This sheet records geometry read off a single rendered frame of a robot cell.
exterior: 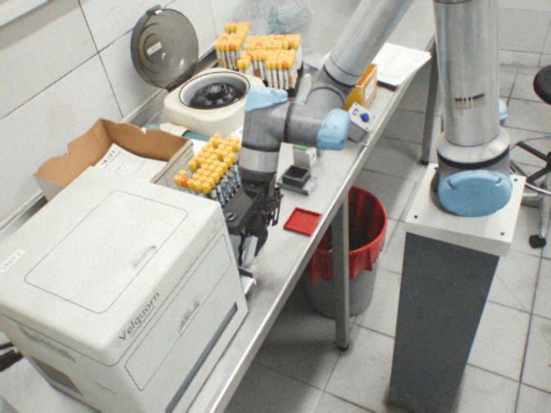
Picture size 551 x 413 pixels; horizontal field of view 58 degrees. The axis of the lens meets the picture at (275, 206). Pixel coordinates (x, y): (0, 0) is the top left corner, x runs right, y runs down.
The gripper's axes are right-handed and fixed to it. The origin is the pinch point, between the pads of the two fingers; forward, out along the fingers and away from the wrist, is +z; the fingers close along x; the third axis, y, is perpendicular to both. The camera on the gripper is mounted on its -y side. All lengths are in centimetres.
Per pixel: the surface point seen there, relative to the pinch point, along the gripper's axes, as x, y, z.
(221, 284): -4.5, -14.7, -3.5
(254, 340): -8.3, -6.9, 9.6
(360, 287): -6, 84, 35
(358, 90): -2, 53, -35
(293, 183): 2.6, 26.8, -12.6
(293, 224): -2.5, 18.6, -5.5
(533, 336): -66, 109, 44
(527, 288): -61, 128, 33
